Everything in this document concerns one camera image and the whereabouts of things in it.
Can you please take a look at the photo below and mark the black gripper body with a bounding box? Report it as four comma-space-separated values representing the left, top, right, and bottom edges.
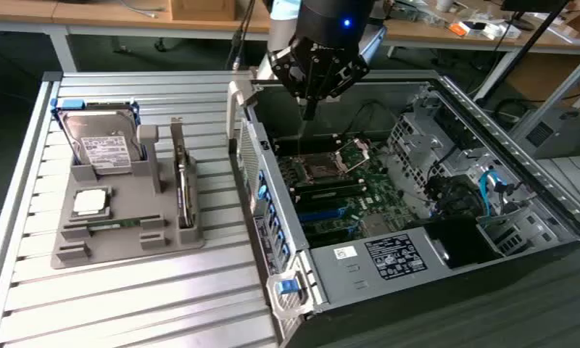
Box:
293, 0, 372, 55

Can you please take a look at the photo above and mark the graphics card with metal bracket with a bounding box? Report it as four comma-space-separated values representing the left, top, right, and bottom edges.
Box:
169, 115, 199, 230

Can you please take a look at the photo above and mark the metal socket cover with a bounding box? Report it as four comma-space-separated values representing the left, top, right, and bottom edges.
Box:
331, 139, 371, 173

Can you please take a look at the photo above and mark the metal disk bay cage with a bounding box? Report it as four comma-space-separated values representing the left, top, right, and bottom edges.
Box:
385, 112, 471, 182

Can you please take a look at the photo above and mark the brown cardboard box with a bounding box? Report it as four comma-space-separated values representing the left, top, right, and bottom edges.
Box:
169, 0, 237, 22

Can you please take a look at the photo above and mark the orange small box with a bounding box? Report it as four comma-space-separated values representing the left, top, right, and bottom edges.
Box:
447, 20, 487, 38

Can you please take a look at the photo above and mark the green motherboard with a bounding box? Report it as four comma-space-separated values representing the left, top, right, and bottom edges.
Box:
275, 139, 416, 247

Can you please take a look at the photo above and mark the white small box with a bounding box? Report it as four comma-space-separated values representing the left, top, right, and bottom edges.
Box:
480, 23, 523, 41

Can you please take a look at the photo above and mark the black slanted stand pole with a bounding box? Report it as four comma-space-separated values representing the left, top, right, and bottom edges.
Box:
474, 0, 575, 107

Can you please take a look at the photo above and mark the blue expansion slot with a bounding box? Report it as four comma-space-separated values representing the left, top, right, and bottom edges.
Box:
299, 208, 349, 223

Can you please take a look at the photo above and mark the black monitor with stand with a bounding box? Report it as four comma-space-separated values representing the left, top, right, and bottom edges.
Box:
500, 0, 570, 32

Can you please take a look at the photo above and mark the cluttered wooden desk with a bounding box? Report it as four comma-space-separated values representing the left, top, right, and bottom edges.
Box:
381, 0, 580, 104

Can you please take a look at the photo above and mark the chipset heat sink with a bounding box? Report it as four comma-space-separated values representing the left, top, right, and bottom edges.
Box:
361, 216, 393, 237

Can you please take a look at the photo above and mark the hard disk in blue carrier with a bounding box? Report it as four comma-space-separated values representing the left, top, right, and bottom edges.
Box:
51, 98, 144, 177

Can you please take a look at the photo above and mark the grey computer tower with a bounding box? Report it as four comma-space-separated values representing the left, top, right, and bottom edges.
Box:
510, 104, 580, 160

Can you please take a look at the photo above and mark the grey power supply with label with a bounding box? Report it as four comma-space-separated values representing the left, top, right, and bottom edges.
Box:
308, 226, 454, 306

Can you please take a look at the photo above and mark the green RAM stick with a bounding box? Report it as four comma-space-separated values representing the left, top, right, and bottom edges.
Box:
84, 216, 160, 230

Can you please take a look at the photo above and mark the silver CPU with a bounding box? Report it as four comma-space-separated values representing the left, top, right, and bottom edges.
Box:
72, 188, 112, 215

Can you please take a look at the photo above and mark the small grey disk bay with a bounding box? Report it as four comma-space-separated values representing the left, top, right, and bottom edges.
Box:
476, 209, 554, 255

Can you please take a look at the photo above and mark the grey parts rack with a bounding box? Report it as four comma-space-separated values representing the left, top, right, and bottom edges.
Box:
51, 115, 207, 270

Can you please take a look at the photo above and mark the open black PC case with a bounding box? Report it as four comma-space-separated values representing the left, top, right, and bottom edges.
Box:
225, 70, 580, 348

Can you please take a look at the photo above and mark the black hanging cable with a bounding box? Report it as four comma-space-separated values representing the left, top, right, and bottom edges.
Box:
223, 0, 259, 70

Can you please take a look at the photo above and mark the white cable on desk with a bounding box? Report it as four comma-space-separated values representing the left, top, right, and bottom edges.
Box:
117, 0, 169, 18

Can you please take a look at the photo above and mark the black wire bundle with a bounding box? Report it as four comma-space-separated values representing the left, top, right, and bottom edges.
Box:
423, 173, 484, 219

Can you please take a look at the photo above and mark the wooden desk with grey frame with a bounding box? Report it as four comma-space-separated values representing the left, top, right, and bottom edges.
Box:
0, 0, 272, 73

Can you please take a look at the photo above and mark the blue wire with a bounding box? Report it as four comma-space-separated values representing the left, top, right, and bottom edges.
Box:
478, 169, 503, 219

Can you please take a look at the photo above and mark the aluminium profile frame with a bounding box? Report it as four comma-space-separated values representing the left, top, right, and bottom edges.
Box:
536, 60, 580, 120

